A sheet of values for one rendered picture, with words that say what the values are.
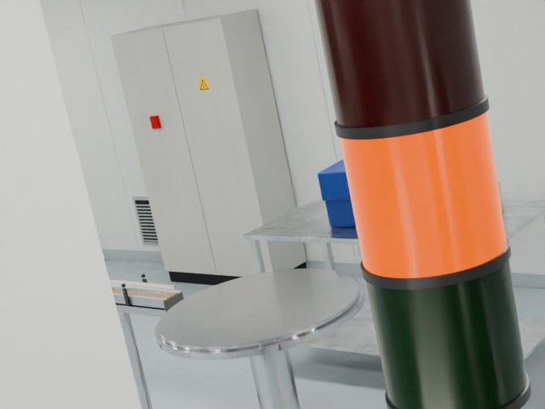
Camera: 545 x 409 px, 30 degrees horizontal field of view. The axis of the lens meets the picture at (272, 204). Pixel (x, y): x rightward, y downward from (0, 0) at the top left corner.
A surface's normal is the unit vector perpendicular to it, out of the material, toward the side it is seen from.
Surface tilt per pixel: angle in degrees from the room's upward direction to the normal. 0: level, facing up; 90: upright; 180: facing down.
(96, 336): 90
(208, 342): 0
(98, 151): 90
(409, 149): 90
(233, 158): 90
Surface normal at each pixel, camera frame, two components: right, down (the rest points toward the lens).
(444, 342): -0.15, 0.26
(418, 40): 0.16, 0.20
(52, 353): 0.75, 0.00
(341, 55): -0.79, 0.29
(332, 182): -0.54, 0.30
